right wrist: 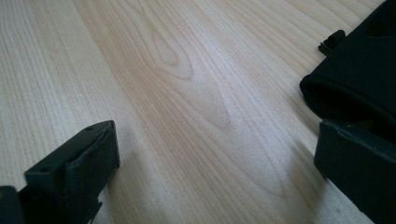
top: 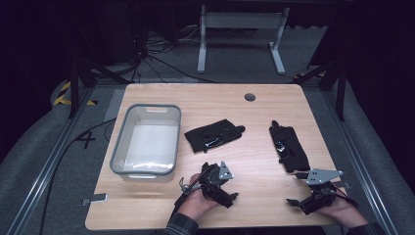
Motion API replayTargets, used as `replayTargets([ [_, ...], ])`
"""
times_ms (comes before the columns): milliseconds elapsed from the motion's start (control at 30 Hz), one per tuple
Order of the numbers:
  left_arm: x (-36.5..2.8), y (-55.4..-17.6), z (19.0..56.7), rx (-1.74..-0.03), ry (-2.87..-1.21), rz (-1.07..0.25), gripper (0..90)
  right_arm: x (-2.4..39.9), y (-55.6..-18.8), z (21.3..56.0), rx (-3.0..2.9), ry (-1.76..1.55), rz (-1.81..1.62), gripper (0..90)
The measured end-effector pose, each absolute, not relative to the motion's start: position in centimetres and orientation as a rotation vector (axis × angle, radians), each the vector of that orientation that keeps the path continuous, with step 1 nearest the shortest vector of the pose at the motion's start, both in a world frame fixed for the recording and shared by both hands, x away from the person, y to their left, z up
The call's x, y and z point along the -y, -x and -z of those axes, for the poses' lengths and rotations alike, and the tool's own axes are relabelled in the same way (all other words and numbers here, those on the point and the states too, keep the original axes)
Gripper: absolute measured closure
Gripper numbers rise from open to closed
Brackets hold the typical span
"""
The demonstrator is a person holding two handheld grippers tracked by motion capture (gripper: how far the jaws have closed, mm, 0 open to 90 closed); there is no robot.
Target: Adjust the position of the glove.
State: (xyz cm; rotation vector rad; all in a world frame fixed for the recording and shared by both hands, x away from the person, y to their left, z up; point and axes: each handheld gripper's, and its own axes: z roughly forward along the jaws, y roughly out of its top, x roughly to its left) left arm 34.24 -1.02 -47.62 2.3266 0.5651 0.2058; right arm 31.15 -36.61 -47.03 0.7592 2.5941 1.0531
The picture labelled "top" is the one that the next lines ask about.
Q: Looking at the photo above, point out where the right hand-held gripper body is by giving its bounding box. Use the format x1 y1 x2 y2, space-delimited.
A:
299 168 347 215

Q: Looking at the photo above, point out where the bundle of cables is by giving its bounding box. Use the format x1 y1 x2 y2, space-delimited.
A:
129 24 219 84

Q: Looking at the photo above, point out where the black glove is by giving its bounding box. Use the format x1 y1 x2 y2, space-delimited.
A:
268 119 311 174
184 118 247 154

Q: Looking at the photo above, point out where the yellow black hazard tape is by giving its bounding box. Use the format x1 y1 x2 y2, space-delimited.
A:
53 81 98 107

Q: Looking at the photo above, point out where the aluminium floor rail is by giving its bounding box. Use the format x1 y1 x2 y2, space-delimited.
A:
5 87 96 235
321 87 399 235

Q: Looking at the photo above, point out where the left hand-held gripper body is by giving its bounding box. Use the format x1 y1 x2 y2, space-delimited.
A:
178 161 237 209

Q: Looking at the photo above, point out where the person's right hand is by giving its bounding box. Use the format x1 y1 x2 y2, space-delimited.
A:
316 191 370 229

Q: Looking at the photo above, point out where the white metal stand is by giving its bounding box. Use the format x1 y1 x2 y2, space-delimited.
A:
197 4 291 75

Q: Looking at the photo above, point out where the black metal stand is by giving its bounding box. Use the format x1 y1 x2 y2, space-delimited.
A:
67 58 132 119
292 60 348 122

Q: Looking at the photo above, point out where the person's left hand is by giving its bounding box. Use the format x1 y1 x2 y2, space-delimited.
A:
177 173 220 221

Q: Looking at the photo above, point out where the white plastic bin grey rim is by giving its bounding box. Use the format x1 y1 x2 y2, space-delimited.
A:
110 103 182 183

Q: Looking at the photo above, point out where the black floor cable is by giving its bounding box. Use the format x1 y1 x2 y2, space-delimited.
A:
38 117 117 235

